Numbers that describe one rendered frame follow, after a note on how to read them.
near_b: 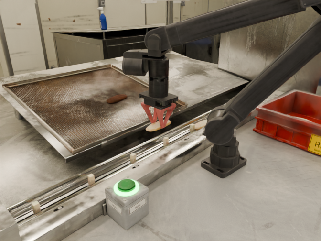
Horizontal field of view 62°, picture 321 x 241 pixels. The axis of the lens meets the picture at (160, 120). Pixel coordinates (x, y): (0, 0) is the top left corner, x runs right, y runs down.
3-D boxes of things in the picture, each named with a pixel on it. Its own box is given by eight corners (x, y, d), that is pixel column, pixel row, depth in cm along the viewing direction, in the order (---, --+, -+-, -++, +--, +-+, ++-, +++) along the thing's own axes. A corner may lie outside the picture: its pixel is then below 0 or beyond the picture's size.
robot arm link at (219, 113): (234, 152, 74) (234, 143, 79) (238, 118, 70) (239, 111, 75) (201, 147, 76) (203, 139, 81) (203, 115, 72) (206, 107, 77)
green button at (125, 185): (125, 198, 56) (124, 192, 55) (113, 190, 59) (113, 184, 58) (139, 189, 59) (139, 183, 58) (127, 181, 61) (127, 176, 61)
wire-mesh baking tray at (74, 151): (73, 155, 73) (72, 150, 72) (2, 87, 100) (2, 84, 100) (187, 107, 106) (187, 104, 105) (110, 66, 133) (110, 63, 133)
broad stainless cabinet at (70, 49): (110, 132, 283) (101, 31, 242) (61, 107, 349) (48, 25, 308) (211, 92, 411) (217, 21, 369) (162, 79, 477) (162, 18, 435)
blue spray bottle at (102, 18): (108, 29, 290) (106, 6, 282) (104, 29, 284) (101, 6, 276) (101, 29, 294) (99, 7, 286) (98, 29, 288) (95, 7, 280)
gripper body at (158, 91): (163, 108, 73) (164, 81, 70) (138, 99, 79) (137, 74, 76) (178, 102, 77) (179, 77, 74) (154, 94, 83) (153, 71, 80)
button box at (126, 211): (125, 245, 58) (122, 204, 53) (103, 225, 63) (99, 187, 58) (152, 224, 63) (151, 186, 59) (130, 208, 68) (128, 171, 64)
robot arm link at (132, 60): (160, 34, 66) (168, 31, 73) (117, 32, 68) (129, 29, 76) (159, 82, 70) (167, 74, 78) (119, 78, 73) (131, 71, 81)
